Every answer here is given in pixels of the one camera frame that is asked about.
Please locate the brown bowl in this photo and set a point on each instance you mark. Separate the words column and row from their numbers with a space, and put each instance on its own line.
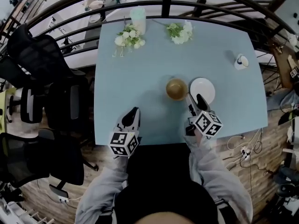
column 176, row 90

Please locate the spare hand-held gripper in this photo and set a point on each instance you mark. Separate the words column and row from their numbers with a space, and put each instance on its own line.
column 294, row 73

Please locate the person's right forearm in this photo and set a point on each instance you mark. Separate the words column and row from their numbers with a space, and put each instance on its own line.
column 217, row 171

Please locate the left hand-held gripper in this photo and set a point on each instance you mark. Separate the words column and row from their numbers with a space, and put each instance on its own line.
column 122, row 143

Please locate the person's upper body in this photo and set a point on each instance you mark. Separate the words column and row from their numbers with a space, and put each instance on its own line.
column 161, row 171

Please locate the yellow-green table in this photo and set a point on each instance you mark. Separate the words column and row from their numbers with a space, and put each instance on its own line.
column 5, row 106

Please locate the small white cup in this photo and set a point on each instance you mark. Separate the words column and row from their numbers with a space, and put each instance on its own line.
column 241, row 62

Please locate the white power strip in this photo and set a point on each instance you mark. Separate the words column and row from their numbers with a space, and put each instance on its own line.
column 245, row 152
column 63, row 199

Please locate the black mesh office chair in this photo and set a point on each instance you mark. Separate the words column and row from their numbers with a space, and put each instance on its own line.
column 39, row 52
column 65, row 160
column 11, row 71

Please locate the tall white tumbler green lid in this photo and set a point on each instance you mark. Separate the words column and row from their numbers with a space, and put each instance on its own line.
column 138, row 20

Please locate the white flower bouquet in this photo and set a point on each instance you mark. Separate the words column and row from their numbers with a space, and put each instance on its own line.
column 181, row 34
column 128, row 37

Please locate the gold metal ornament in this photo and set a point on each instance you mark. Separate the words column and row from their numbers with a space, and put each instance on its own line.
column 278, row 49

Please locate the white globe lamp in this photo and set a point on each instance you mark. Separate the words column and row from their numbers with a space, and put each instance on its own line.
column 292, row 39

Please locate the brown wooden side table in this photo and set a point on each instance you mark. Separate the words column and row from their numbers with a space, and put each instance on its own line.
column 283, row 66

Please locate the white round plate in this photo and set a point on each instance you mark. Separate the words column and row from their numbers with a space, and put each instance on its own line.
column 204, row 87

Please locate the green and black bag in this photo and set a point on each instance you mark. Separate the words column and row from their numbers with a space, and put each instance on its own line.
column 287, row 118

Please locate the white rack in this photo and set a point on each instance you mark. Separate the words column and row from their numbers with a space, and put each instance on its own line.
column 14, row 212

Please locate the group of black wall-hung objects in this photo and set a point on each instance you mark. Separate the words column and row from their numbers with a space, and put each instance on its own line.
column 295, row 15

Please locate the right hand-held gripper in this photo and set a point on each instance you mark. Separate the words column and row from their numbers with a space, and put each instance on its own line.
column 206, row 123

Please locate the person's left forearm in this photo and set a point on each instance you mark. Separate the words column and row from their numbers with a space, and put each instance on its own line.
column 102, row 188

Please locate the light blue table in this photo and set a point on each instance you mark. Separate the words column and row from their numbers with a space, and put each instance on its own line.
column 167, row 3

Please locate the grey-blue cloth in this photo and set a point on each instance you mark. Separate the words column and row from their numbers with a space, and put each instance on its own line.
column 289, row 99

